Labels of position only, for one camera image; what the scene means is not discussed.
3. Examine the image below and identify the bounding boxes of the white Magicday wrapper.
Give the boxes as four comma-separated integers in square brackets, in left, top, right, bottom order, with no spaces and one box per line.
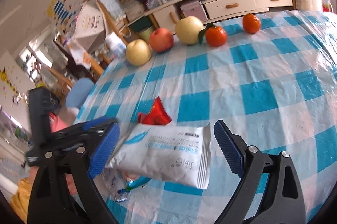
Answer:
[102,168,140,203]

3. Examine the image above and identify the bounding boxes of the silver white snack bag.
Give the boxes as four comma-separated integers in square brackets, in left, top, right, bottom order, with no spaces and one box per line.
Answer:
[108,124,211,190]

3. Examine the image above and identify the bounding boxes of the yellow sleeve forearm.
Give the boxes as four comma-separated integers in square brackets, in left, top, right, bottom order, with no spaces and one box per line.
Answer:
[10,178,32,223]

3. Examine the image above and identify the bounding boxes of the pink plastic trash bucket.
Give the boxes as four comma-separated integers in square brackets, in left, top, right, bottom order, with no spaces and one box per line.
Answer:
[49,113,68,133]

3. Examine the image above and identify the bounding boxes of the green trash can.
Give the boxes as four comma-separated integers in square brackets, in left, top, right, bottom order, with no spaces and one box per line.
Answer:
[138,26,155,42]

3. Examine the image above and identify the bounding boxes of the left hand red nails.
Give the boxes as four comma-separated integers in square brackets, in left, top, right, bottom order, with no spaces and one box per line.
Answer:
[28,165,79,197]

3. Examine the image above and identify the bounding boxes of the blue round stool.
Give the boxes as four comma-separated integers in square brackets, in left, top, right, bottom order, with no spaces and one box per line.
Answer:
[65,78,95,109]

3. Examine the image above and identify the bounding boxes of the green cartoon snack packet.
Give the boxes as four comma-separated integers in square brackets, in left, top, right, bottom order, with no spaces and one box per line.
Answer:
[124,176,151,192]

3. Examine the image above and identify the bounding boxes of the small red wrapper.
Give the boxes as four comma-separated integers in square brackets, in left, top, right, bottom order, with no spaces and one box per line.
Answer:
[138,97,172,126]

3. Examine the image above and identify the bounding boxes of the blue checked tablecloth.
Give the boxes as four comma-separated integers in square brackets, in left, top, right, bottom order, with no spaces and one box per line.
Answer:
[76,11,336,219]

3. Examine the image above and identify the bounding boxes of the yellow pear left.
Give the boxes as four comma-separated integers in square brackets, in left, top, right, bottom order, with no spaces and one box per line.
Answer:
[126,39,151,66]

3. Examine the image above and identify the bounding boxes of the yellow pear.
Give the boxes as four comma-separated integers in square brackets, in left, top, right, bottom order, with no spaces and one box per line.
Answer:
[126,39,151,66]
[175,16,204,45]

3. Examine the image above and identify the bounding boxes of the white printed tote bag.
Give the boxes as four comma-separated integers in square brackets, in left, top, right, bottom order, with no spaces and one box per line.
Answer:
[73,4,104,51]

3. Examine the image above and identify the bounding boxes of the red apple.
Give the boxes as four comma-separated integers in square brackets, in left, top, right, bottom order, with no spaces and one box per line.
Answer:
[148,27,174,53]

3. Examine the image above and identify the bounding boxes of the wooden chair with bag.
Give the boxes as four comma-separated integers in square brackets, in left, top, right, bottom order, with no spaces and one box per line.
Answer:
[95,0,131,45]

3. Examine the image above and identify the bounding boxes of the tangerine with leaf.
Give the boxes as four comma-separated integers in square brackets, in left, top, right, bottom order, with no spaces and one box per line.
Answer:
[198,23,227,47]

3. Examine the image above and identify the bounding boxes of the small tangerine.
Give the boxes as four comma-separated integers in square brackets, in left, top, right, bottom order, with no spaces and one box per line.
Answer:
[242,14,262,34]

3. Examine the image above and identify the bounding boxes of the yellow pear right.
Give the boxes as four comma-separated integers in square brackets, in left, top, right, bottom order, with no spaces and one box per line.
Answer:
[175,16,204,45]

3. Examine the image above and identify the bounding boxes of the pink storage box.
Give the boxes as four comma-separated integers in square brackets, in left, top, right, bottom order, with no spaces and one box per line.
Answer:
[180,0,208,22]

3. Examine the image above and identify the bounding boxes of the white TV cabinet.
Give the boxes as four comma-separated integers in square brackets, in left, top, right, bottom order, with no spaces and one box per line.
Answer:
[128,0,296,31]

